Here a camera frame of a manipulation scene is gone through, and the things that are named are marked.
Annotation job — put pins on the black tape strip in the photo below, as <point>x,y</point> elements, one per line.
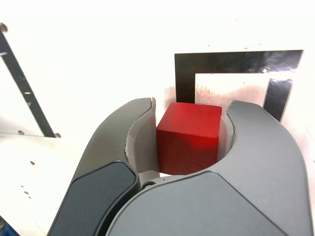
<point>27,93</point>

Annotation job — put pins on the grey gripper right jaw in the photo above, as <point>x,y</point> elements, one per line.
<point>258,172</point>

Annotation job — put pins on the red cube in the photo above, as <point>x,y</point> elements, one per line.
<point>189,137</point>

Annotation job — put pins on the black tape square outline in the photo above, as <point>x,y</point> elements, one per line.
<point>184,73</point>

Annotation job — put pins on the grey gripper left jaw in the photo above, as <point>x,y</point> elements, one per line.
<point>105,137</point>

